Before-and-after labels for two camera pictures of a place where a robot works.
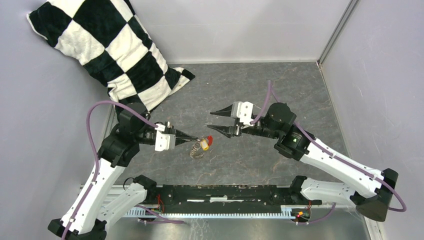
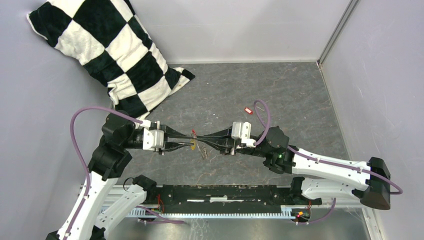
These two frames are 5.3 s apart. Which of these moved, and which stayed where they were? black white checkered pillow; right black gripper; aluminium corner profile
Moved: right black gripper
Stayed: black white checkered pillow; aluminium corner profile
